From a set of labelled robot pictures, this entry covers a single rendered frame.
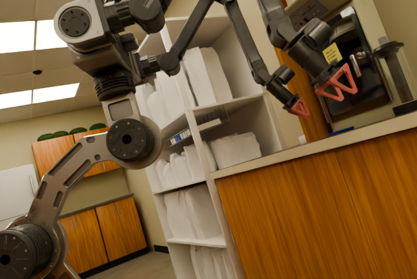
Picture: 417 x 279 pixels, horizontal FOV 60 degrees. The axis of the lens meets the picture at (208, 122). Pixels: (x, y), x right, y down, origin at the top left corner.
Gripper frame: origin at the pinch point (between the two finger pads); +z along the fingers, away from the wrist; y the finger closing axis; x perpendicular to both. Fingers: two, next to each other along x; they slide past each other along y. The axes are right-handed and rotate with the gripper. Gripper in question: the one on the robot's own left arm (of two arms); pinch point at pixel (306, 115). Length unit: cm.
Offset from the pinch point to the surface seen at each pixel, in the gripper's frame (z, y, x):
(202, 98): -51, 98, 12
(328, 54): -9.8, -0.8, -25.6
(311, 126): 6.6, 12.9, -1.2
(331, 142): 10.1, -25.6, 8.4
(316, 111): 4.2, 15.8, -8.7
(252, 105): -24, 124, -13
